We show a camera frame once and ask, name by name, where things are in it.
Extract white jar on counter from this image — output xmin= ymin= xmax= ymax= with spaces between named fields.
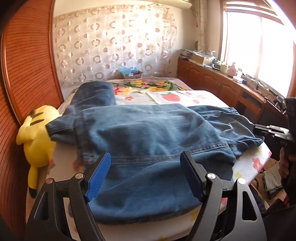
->
xmin=220 ymin=64 xmax=228 ymax=74

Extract wooden framed window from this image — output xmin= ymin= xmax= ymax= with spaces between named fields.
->
xmin=221 ymin=1 xmax=295 ymax=97

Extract blue denim jeans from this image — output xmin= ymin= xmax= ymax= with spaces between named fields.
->
xmin=46 ymin=81 xmax=264 ymax=225

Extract white tissue pack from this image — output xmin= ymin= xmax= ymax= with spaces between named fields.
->
xmin=233 ymin=76 xmax=244 ymax=83

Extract long wooden cabinet counter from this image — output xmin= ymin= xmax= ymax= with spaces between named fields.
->
xmin=177 ymin=58 xmax=288 ymax=128

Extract wooden louvered wardrobe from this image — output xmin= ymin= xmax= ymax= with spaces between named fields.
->
xmin=1 ymin=1 xmax=63 ymax=239

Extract pink bottle on counter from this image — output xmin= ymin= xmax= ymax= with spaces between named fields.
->
xmin=227 ymin=62 xmax=237 ymax=77

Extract beige side window curtain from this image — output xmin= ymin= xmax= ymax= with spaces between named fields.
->
xmin=194 ymin=0 xmax=207 ymax=52

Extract circle patterned sheer curtain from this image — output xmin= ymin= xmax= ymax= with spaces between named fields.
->
xmin=53 ymin=4 xmax=177 ymax=87

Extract flower patterned pink blanket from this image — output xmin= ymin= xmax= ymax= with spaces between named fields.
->
xmin=109 ymin=77 xmax=192 ymax=95

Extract cardboard box on counter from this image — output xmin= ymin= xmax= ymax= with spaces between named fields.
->
xmin=191 ymin=54 xmax=213 ymax=66

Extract floral bed sheet mattress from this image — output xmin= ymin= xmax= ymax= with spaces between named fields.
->
xmin=38 ymin=90 xmax=271 ymax=240

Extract yellow Pikachu plush toy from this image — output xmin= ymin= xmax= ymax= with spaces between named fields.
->
xmin=16 ymin=105 xmax=60 ymax=198

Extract cardboard box with blue items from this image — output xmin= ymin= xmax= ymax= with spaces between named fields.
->
xmin=119 ymin=67 xmax=142 ymax=79

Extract white wall air conditioner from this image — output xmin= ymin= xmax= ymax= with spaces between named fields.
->
xmin=146 ymin=0 xmax=192 ymax=9

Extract person right hand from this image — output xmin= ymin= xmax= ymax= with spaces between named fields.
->
xmin=278 ymin=148 xmax=289 ymax=178

